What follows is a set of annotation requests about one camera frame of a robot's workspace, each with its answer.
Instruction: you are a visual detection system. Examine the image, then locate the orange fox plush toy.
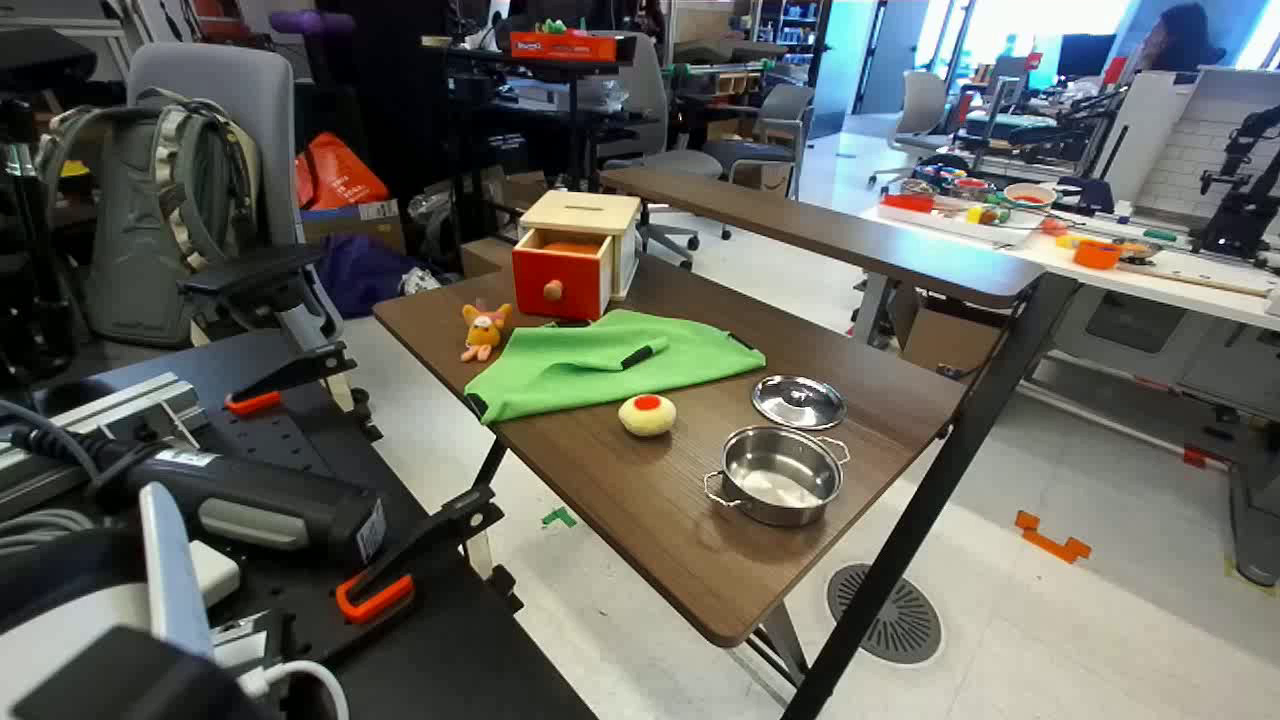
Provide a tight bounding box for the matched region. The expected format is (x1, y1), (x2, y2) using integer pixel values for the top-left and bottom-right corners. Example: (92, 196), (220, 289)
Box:
(459, 304), (511, 362)

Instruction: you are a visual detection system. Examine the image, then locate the green cloth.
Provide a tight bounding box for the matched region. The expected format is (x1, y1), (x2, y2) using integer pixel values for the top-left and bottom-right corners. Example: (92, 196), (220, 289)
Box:
(466, 307), (768, 423)

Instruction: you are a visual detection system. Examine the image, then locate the grey backpack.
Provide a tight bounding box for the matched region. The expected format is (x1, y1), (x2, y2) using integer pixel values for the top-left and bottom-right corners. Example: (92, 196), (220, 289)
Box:
(37, 93), (254, 347)

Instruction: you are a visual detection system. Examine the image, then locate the orange bag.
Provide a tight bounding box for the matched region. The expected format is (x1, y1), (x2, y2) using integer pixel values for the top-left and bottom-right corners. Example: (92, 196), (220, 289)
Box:
(294, 130), (388, 212)

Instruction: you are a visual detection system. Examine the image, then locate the red wooden drawer box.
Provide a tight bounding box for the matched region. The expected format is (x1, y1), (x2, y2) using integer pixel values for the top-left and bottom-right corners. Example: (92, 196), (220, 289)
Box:
(511, 187), (640, 320)

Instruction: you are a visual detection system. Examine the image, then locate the yellow round toy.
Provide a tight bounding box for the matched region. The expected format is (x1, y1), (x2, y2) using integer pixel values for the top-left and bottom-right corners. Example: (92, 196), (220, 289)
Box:
(616, 397), (678, 439)

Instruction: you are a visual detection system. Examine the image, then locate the long dark bench table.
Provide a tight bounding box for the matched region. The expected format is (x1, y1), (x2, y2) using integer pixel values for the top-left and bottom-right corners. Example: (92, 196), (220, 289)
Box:
(599, 164), (1042, 304)

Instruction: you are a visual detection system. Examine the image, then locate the grey office chair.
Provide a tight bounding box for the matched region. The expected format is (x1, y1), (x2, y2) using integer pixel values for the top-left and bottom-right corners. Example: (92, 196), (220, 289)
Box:
(128, 39), (341, 350)

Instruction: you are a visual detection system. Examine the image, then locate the white table with clutter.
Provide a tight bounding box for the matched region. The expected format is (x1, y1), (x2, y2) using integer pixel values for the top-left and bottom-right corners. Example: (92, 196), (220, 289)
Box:
(865, 196), (1280, 333)

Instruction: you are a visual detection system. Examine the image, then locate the silver pot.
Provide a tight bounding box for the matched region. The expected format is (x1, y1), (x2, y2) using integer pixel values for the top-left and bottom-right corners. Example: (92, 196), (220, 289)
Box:
(704, 427), (854, 528)

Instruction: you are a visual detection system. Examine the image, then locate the black orange rear clamp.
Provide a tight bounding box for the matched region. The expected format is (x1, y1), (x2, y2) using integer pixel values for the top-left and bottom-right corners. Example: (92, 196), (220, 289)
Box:
(223, 342), (354, 420)

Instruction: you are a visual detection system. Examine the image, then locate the brown wooden table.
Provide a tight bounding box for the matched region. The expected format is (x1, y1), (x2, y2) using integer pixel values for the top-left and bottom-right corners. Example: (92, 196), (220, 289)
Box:
(369, 254), (969, 653)

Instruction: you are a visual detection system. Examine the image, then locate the silver pot lid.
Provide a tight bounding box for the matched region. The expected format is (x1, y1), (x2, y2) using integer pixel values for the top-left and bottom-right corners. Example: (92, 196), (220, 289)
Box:
(751, 374), (845, 433)

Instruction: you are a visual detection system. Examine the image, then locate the black orange clamp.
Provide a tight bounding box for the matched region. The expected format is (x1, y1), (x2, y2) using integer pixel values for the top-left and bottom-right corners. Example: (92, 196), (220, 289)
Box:
(223, 342), (354, 420)
(334, 439), (508, 628)

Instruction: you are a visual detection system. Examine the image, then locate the round floor drain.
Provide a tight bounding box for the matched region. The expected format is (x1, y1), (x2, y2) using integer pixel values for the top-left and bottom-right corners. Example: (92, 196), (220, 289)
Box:
(828, 565), (944, 663)

